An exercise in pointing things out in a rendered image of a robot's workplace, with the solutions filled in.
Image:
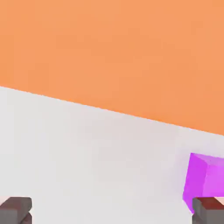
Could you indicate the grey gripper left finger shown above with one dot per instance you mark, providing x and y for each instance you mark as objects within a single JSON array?
[{"x": 14, "y": 211}]

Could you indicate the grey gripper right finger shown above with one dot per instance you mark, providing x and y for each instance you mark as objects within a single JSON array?
[{"x": 206, "y": 213}]

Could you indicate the small magenta cube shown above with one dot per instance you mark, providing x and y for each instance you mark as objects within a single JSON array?
[{"x": 204, "y": 176}]

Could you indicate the large orange box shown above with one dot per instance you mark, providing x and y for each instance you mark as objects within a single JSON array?
[{"x": 112, "y": 52}]

